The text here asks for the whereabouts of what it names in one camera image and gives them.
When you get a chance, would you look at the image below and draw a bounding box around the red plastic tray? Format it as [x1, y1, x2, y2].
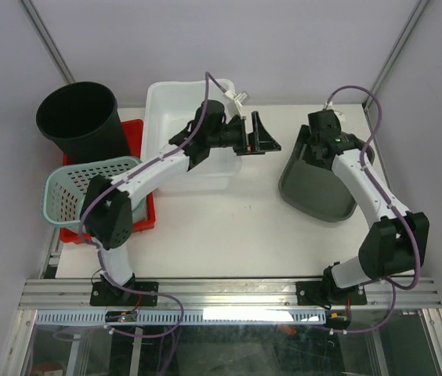
[60, 119, 156, 244]

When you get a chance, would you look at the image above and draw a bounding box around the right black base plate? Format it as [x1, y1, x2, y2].
[295, 280, 368, 309]

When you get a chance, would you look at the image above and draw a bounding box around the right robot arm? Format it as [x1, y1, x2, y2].
[306, 110, 429, 304]

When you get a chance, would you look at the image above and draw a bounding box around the grey-green plastic tray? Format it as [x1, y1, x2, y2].
[278, 125, 357, 222]

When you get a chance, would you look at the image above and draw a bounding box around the aluminium frame post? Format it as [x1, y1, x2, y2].
[371, 0, 433, 98]
[19, 0, 76, 85]

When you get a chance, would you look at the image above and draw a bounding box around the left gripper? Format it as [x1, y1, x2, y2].
[209, 113, 282, 157]

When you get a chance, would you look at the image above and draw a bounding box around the white plastic tub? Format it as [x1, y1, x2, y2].
[140, 81, 242, 195]

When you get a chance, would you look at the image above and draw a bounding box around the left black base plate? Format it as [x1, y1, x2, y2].
[89, 276, 159, 307]

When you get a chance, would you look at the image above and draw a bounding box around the aluminium mounting rail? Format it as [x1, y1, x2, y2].
[19, 278, 442, 310]

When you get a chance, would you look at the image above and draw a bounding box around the light blue perforated basket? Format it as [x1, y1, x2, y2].
[41, 156, 141, 233]

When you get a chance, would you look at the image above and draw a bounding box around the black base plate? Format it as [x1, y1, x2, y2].
[295, 280, 368, 309]
[89, 276, 159, 307]

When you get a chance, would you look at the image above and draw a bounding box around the right aluminium frame post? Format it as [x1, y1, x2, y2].
[371, 0, 433, 98]

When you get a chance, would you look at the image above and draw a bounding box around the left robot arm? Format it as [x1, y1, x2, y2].
[80, 99, 281, 305]

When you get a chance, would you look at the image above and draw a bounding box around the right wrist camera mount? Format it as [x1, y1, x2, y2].
[323, 102, 346, 121]

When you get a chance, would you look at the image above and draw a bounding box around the left aluminium frame post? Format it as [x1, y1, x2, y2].
[19, 0, 76, 85]

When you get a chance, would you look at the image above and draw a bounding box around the white slotted cable duct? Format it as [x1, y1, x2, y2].
[36, 307, 326, 326]

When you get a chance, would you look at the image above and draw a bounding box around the black plastic bucket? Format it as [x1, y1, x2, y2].
[36, 81, 131, 164]

